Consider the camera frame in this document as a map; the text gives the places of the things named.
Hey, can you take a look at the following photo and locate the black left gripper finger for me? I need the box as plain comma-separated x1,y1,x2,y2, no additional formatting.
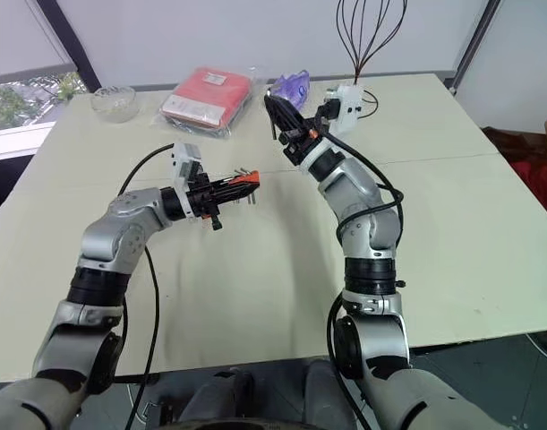
210,187,256,205
209,177,257,192

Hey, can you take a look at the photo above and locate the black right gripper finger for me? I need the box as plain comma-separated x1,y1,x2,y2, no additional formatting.
264,92,297,136
272,95,312,136

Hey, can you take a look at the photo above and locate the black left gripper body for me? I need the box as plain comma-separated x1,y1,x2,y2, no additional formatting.
187,170,225,235

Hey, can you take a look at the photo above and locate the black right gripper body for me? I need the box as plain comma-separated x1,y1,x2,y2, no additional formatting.
278,116,333,167

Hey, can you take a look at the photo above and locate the orange hex key holder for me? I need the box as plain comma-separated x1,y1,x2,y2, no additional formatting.
230,170,262,187

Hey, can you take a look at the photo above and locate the purple plastic bag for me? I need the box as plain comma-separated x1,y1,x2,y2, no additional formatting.
270,69,312,108

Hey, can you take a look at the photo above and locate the red package in plastic bag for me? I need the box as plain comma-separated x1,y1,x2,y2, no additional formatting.
154,65,256,141

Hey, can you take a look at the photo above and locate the clear glass bowl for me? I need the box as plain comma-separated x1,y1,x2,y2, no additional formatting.
90,85,139,123

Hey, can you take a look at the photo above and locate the grey rounded robot leg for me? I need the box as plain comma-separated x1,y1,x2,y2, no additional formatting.
190,365,257,426
303,357,360,430

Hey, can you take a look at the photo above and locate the dark rounded robot waist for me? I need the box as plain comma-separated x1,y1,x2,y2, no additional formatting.
176,417,346,430

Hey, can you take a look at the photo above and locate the red cloth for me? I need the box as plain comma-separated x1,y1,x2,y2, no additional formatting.
509,155,547,214

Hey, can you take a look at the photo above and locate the white roller blind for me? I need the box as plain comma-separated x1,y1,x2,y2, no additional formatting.
0,0,75,80

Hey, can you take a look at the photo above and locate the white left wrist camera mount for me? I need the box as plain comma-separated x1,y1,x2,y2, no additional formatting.
168,142,208,221

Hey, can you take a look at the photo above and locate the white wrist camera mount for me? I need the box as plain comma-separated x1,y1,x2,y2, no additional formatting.
168,142,208,221
315,82,365,136

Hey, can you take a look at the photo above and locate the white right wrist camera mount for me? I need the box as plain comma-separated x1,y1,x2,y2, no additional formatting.
315,82,365,136

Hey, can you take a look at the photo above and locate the thin black wire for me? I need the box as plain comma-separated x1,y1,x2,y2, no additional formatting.
361,88,380,120

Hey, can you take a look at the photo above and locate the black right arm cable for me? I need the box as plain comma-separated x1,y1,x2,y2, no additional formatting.
320,129,406,430

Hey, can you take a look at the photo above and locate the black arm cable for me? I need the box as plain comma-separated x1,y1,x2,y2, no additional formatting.
320,129,406,430
116,142,175,430

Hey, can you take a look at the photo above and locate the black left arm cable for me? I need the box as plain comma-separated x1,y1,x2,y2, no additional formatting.
116,142,175,430

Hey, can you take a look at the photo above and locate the dark wire whisk-shaped frame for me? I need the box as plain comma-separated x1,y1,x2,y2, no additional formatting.
336,0,409,87

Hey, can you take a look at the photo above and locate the black slanted window frame bar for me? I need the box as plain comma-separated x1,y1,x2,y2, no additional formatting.
52,0,103,94

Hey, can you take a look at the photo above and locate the black upright post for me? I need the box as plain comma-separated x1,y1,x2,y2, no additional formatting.
442,0,501,93

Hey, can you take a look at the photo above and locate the white floor cable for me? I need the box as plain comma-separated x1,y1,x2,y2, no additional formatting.
522,330,547,362

